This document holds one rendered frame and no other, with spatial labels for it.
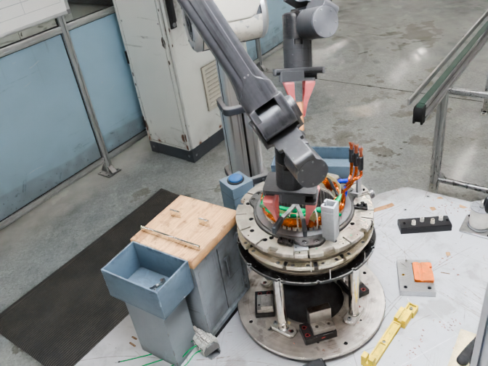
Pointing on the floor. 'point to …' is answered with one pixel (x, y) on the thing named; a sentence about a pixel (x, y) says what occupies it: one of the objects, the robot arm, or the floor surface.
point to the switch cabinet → (171, 79)
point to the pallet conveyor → (452, 73)
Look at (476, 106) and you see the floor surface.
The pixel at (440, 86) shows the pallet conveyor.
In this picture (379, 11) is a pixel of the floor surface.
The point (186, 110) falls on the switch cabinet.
